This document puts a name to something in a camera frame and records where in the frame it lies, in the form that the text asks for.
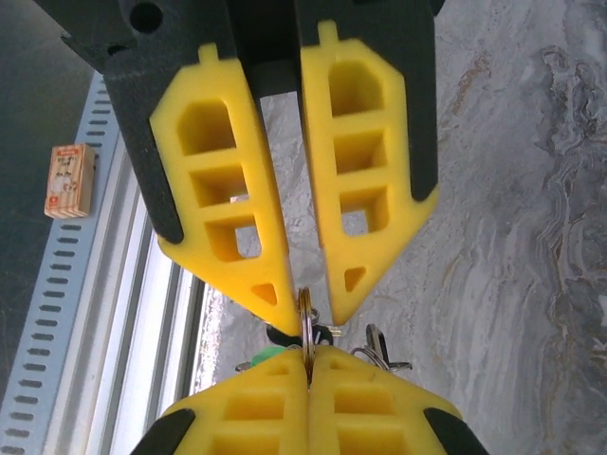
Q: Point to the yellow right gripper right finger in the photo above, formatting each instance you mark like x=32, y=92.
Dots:
x=379, y=417

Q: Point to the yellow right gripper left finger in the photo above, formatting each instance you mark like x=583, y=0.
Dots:
x=246, y=417

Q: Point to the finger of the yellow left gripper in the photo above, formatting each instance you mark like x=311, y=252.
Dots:
x=393, y=237
x=175, y=237

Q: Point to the green tagged key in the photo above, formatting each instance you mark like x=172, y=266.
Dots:
x=270, y=354

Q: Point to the silver key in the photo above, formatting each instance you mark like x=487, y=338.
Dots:
x=377, y=341

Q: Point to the black key tag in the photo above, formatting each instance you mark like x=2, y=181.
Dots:
x=284, y=337

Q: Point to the small wooden labelled block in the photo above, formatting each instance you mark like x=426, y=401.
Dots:
x=71, y=182

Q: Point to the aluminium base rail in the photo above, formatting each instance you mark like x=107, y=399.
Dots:
x=142, y=308

